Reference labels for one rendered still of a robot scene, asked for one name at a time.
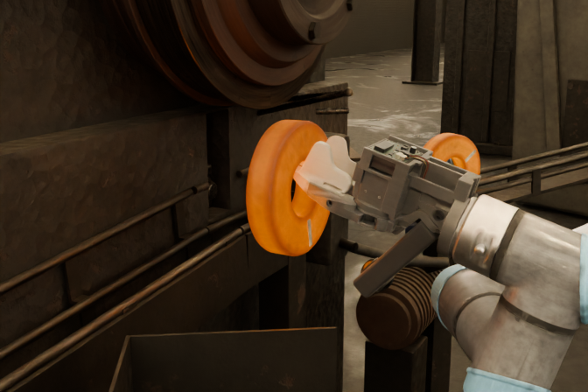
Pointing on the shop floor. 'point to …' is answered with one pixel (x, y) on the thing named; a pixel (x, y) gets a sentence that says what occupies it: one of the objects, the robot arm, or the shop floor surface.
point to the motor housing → (397, 332)
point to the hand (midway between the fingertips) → (294, 171)
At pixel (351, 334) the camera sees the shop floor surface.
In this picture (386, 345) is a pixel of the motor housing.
